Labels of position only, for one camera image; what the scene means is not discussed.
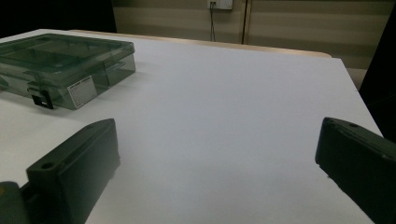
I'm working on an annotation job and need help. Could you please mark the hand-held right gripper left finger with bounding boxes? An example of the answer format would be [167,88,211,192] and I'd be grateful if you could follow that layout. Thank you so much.
[26,118,121,224]

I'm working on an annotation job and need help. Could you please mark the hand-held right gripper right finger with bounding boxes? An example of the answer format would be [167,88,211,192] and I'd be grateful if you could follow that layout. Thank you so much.
[315,117,396,224]

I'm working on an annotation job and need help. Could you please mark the clear grey plastic storage box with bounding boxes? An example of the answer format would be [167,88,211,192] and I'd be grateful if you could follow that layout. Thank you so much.
[0,33,137,110]

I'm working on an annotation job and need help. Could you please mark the dark curtain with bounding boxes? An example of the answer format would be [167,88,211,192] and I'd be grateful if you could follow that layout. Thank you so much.
[359,3,396,144]

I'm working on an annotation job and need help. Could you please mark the white table sheet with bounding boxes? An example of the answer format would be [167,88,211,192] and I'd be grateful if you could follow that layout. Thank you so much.
[0,28,384,224]

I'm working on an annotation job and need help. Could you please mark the black wall cable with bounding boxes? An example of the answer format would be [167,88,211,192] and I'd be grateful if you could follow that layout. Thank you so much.
[209,2,217,42]

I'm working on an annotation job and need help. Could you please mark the white wall socket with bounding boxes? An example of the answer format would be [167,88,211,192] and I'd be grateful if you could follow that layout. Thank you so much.
[206,0,233,10]

